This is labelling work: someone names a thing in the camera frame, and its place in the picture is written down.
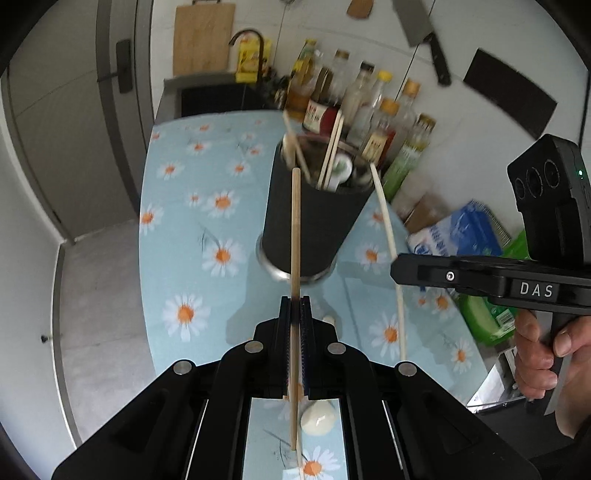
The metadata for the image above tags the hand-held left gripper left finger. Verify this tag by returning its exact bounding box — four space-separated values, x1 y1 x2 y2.
51 295 296 480

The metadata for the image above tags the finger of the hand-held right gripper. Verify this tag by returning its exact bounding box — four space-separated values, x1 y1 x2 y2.
390 253 509 297

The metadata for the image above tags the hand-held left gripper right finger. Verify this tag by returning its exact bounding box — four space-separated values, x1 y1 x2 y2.
299 295 541 480

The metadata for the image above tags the wooden chopstick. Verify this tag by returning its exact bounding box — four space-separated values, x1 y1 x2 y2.
290 167 303 452
323 110 345 190
316 115 342 191
368 162 408 361
281 111 312 183

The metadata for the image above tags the dark utensil holder cup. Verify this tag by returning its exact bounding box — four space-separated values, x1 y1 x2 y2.
256 134 377 287

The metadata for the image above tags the person's right hand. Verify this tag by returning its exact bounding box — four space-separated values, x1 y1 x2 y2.
512 309 591 401

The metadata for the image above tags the white blue salt bag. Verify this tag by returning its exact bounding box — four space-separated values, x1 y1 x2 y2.
406 200 504 257

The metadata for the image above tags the cardboard box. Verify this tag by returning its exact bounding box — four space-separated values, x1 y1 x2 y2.
404 191 458 234

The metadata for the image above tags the green packet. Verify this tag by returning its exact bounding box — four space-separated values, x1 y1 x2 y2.
455 228 532 347

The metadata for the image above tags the blue daisy tablecloth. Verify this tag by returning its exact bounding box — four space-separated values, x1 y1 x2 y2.
139 111 490 480

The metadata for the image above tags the row of condiment bottles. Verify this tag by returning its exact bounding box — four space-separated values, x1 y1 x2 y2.
277 39 437 204

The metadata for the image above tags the person's black clothing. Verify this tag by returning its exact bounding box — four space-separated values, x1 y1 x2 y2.
480 406 591 480

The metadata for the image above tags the steel kitchen sink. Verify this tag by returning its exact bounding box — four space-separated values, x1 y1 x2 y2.
164 71 282 121

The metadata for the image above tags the yellow bottle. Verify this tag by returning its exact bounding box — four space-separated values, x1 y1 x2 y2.
235 37 273 84

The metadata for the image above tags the grey door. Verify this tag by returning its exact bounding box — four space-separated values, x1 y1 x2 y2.
7 0 153 241

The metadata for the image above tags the dark curved faucet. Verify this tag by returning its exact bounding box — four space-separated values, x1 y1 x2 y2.
229 30 266 84

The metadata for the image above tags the wooden cutting board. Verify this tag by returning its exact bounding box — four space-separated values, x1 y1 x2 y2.
173 2 236 77

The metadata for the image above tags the black rectangular wall panel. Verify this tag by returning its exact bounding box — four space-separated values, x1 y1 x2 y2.
463 48 558 139

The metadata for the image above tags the steel cleaver black handle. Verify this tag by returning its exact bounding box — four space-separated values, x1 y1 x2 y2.
392 0 453 87

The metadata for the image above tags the black door lock handle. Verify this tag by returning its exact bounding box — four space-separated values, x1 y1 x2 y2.
97 39 132 95

